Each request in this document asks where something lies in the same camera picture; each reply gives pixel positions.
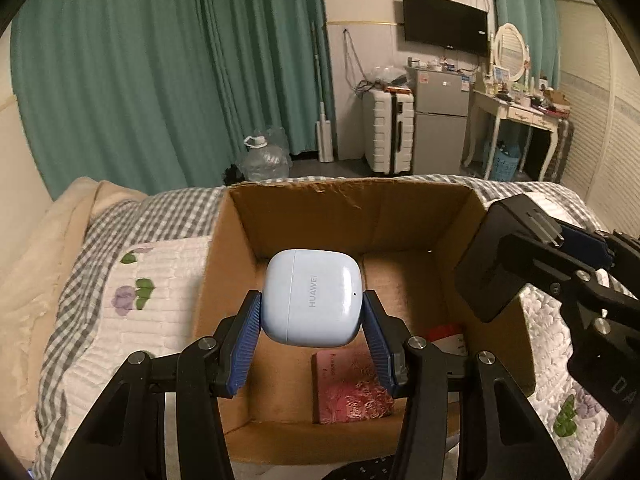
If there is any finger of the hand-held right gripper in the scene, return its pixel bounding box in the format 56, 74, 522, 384
501, 232, 640, 312
524, 207, 640, 281

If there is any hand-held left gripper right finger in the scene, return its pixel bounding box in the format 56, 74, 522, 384
362, 289, 573, 480

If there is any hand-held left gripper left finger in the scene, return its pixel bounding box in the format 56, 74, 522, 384
50, 290, 263, 480

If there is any light blue earbud case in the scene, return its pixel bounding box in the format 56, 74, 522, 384
263, 249, 364, 347

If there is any black block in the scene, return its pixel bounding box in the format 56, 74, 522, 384
454, 194, 568, 324

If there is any brown cardboard box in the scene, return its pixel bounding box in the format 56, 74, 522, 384
192, 177, 538, 466

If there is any person's right forearm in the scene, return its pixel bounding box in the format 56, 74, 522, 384
595, 422, 638, 480

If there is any pink patterned booklet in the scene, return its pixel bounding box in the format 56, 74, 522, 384
311, 350, 396, 425

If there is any red and white container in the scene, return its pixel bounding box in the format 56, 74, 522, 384
425, 324, 468, 357

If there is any white louvred wardrobe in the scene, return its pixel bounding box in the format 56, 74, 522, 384
555, 0, 640, 241

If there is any blue plastic basket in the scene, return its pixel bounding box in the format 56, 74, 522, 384
487, 142, 522, 182

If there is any black printed cloth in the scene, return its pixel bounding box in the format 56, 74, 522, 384
320, 454, 401, 480

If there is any white dressing table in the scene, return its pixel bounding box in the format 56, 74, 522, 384
460, 89, 571, 183

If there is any silver refrigerator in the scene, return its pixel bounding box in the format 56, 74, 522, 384
404, 66, 473, 177

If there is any clear large water bottle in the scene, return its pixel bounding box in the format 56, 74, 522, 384
239, 127, 293, 183

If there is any white oval vanity mirror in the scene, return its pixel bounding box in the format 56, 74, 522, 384
492, 22, 531, 83

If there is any white hard suitcase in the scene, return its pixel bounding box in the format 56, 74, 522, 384
361, 87, 417, 177

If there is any beige fleece blanket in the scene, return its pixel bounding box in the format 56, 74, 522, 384
0, 177, 151, 466

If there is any white flat mop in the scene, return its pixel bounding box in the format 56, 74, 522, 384
310, 22, 336, 163

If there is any narrow green curtain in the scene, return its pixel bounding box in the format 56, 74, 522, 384
487, 0, 561, 88

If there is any clear plastic bag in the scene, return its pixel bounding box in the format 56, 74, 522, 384
367, 64, 408, 91

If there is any wide green curtain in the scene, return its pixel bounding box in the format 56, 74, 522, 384
10, 0, 333, 201

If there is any black wall television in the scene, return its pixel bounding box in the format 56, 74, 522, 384
401, 0, 490, 57

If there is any black hanging cable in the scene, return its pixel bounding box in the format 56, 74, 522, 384
342, 29, 369, 97

